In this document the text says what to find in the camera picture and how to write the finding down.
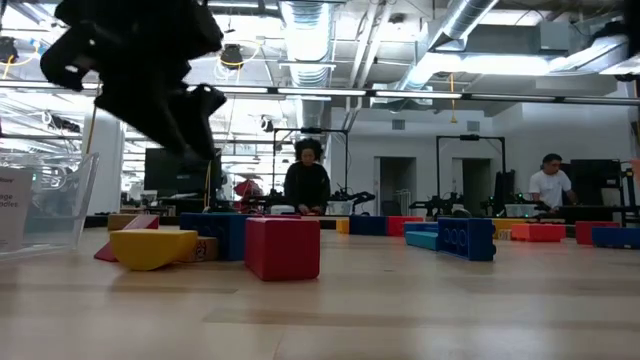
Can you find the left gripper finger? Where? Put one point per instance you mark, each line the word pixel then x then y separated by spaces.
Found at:
pixel 170 125
pixel 210 102

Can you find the red wedge block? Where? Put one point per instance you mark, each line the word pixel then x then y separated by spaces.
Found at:
pixel 145 222

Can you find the blue studded brick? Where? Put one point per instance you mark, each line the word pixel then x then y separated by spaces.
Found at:
pixel 467 239
pixel 220 235

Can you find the yellow curved block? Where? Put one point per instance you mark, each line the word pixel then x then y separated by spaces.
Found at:
pixel 150 247

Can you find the wooden block with print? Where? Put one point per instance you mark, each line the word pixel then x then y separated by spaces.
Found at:
pixel 206 249

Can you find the red cube block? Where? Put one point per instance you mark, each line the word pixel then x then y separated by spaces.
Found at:
pixel 282 250

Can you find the small yellow-orange cube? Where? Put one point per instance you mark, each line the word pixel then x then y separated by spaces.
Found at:
pixel 342 226

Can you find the red rectangular block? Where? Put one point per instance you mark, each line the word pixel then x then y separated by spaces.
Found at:
pixel 582 232

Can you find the blue rectangular block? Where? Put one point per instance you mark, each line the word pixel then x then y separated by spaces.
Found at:
pixel 367 225
pixel 617 238

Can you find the red-orange studded brick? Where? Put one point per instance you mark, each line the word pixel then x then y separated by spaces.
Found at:
pixel 540 232

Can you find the dark blue long block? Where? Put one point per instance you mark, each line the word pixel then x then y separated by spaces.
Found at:
pixel 420 226

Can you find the light blue block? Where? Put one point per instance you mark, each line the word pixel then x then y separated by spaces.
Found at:
pixel 422 240

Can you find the black background robot arm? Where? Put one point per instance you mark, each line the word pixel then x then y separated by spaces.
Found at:
pixel 435 204
pixel 505 200
pixel 357 197

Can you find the black monitor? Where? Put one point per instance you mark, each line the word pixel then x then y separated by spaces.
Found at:
pixel 165 175

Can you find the black dome fixture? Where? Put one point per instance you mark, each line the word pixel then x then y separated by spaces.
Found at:
pixel 231 56

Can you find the red bag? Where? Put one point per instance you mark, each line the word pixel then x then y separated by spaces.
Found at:
pixel 247 190

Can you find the long linear light fixture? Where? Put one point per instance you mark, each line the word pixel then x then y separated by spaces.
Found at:
pixel 320 91

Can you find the person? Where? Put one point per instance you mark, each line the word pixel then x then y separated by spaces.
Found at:
pixel 550 187
pixel 306 182

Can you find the clear plastic bin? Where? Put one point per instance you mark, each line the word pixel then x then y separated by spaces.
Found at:
pixel 60 200

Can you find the orange plastic bin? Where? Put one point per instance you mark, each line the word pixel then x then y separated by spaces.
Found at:
pixel 636 172

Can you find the black cabinet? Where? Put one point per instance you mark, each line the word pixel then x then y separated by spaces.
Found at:
pixel 595 180

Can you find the red-orange long block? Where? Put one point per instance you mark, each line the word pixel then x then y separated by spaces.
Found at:
pixel 397 226

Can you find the silver round ventilation duct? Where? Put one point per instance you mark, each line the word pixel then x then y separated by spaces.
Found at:
pixel 306 50

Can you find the silver slanted ventilation duct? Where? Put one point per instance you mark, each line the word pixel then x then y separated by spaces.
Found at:
pixel 450 30

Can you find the black gantry frame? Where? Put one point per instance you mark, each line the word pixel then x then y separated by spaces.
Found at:
pixel 470 137

